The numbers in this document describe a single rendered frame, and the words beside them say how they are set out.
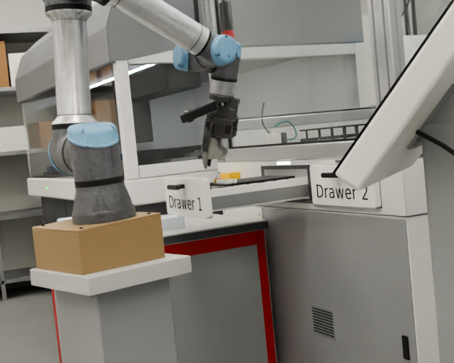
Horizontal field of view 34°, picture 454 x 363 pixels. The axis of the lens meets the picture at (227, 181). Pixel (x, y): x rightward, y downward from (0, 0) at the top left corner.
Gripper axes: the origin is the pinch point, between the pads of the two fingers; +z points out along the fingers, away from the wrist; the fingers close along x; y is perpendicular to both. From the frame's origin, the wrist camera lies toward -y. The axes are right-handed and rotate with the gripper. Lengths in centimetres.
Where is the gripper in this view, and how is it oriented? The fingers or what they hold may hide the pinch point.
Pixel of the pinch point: (205, 162)
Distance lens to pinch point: 217.0
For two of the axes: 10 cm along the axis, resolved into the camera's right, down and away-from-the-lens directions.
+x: 2.3, -1.9, 9.5
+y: 9.6, 1.8, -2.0
